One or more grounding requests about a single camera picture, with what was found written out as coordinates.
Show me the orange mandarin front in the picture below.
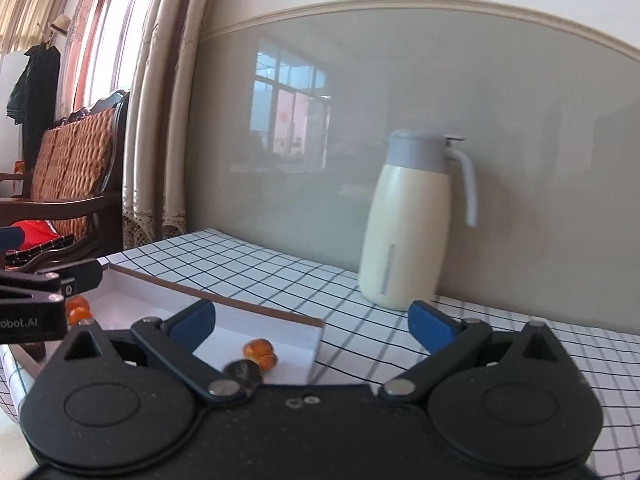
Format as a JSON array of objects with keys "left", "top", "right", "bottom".
[{"left": 65, "top": 295, "right": 90, "bottom": 313}]

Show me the carrot piece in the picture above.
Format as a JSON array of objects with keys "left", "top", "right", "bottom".
[{"left": 67, "top": 307, "right": 93, "bottom": 326}]

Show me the peeled rough mandarin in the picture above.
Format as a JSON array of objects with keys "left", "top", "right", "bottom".
[{"left": 243, "top": 338, "right": 278, "bottom": 372}]

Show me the red bag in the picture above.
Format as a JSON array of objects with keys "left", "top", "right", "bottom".
[{"left": 8, "top": 220, "right": 63, "bottom": 254}]

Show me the brown cardboard box tray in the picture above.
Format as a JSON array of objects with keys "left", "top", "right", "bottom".
[{"left": 8, "top": 263, "right": 327, "bottom": 387}]

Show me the wooden bench with cushion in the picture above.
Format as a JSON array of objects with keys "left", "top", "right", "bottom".
[{"left": 1, "top": 90, "right": 129, "bottom": 271}]

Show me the beige lace curtain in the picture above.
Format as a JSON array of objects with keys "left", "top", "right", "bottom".
[{"left": 122, "top": 0, "right": 207, "bottom": 249}]

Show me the cream thermos jug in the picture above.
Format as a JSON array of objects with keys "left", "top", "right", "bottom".
[{"left": 358, "top": 129, "right": 478, "bottom": 311}]

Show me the dark hanging coat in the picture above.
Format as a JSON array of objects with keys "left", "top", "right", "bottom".
[{"left": 6, "top": 42, "right": 61, "bottom": 171}]

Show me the straw hat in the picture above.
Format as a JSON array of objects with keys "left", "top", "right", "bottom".
[{"left": 50, "top": 14, "right": 72, "bottom": 37}]

